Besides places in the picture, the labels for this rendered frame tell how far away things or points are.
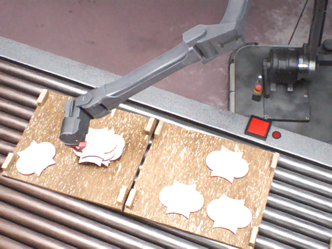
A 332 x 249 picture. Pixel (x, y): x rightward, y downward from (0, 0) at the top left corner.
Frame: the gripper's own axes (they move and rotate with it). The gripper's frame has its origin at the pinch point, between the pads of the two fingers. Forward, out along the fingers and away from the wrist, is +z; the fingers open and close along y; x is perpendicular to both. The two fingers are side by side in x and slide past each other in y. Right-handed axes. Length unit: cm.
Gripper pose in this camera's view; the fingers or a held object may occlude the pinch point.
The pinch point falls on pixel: (80, 141)
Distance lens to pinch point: 199.5
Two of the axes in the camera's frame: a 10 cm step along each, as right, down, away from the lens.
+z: -0.1, 5.4, 8.4
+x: 10.0, 0.7, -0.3
